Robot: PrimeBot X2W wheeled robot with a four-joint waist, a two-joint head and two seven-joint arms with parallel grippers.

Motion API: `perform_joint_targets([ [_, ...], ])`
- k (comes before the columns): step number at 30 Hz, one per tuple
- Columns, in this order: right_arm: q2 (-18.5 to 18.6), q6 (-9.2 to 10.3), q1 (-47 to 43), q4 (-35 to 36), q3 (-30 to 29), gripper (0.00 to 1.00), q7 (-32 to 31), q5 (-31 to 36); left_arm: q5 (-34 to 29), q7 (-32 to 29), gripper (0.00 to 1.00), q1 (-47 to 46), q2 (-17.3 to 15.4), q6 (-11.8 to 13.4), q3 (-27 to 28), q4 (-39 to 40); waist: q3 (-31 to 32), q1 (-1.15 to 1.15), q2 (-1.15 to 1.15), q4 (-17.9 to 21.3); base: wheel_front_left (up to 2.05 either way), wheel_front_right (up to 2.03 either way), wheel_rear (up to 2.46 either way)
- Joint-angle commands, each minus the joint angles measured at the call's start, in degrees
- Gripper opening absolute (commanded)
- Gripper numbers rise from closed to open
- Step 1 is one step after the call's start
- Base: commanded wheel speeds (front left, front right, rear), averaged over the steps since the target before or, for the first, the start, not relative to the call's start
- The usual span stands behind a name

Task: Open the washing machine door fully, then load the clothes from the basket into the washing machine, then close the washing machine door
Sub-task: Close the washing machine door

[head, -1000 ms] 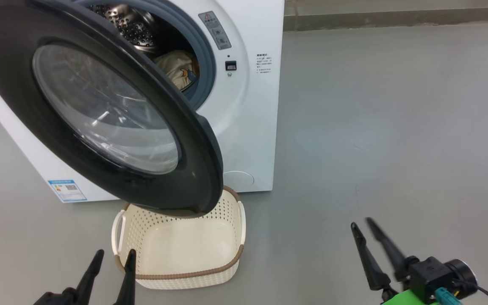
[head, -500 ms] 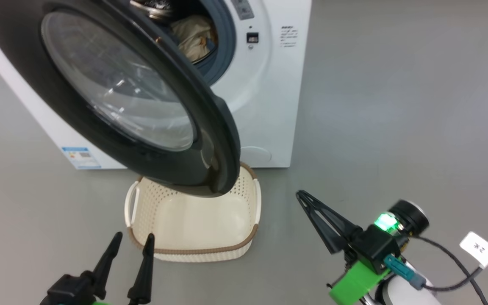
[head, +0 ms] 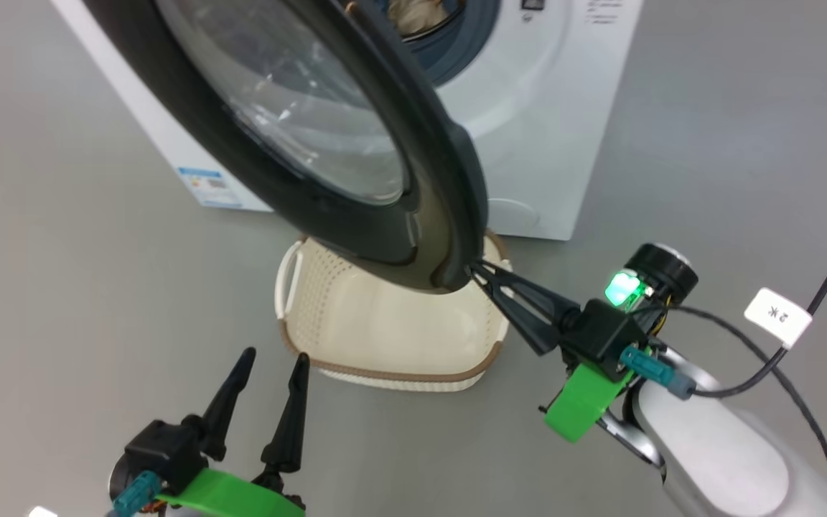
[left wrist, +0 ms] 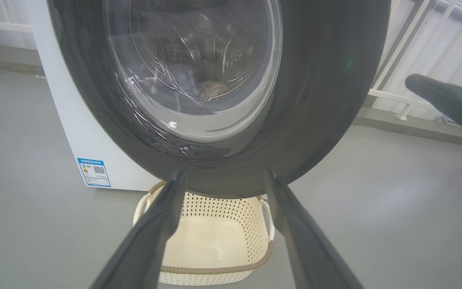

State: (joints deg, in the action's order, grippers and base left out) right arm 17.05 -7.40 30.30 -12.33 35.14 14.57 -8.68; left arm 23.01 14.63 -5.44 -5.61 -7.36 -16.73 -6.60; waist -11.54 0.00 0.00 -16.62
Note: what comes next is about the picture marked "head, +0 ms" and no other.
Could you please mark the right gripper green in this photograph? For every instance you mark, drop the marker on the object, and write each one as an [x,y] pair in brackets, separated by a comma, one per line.
[586,398]

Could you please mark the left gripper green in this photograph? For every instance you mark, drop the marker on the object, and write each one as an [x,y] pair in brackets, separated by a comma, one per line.
[227,497]

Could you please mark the dark grey washing machine door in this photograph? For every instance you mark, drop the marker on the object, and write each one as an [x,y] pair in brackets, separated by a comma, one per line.
[198,122]

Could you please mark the tan garment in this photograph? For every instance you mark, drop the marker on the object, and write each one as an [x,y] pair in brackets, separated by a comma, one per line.
[417,14]

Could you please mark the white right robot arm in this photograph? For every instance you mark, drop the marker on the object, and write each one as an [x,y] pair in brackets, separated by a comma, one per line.
[715,452]

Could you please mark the cream perforated laundry basket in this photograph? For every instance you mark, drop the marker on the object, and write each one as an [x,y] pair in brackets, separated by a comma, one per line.
[385,337]

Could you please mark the white front-load washing machine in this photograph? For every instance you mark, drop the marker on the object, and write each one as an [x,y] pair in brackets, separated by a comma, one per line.
[543,108]

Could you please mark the blue energy label sticker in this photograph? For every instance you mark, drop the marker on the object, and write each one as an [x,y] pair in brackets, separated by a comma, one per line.
[209,187]

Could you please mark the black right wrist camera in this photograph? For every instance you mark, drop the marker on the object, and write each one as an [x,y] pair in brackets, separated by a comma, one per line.
[604,337]

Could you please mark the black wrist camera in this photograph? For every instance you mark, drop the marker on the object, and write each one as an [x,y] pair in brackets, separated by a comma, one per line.
[166,449]
[604,337]

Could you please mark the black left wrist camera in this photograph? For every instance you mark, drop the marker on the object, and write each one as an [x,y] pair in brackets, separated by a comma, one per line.
[166,449]

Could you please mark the teal right camera connector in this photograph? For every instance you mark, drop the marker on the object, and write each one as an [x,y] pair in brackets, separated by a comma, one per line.
[654,372]

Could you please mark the teal camera connector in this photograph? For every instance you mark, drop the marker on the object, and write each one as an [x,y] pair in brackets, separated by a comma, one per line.
[654,372]
[135,495]

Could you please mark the teal left camera connector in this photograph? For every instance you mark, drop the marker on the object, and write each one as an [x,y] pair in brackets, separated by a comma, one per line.
[135,495]

